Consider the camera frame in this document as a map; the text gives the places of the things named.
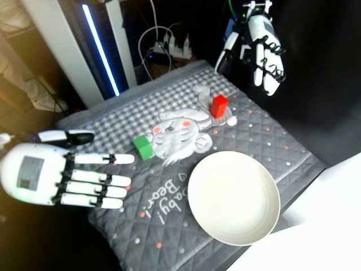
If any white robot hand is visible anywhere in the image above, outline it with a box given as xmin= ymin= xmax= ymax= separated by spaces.
xmin=214 ymin=14 xmax=287 ymax=97
xmin=0 ymin=129 xmax=135 ymax=210

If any red cube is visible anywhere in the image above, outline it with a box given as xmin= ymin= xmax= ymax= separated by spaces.
xmin=210 ymin=94 xmax=230 ymax=120

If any green cube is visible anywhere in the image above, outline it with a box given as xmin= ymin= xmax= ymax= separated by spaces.
xmin=131 ymin=134 xmax=155 ymax=162

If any cream round plate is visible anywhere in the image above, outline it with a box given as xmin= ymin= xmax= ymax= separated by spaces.
xmin=187 ymin=150 xmax=281 ymax=247

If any white power strip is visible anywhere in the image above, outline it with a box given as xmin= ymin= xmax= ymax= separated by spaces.
xmin=153 ymin=39 xmax=193 ymax=59

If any grey bear print quilt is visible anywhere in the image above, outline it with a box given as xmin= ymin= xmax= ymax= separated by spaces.
xmin=55 ymin=59 xmax=328 ymax=271

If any white column with blue light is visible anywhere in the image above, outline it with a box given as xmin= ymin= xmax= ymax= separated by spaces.
xmin=21 ymin=0 xmax=138 ymax=108

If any white looped cable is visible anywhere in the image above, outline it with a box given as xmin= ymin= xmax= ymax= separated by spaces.
xmin=137 ymin=25 xmax=173 ymax=82

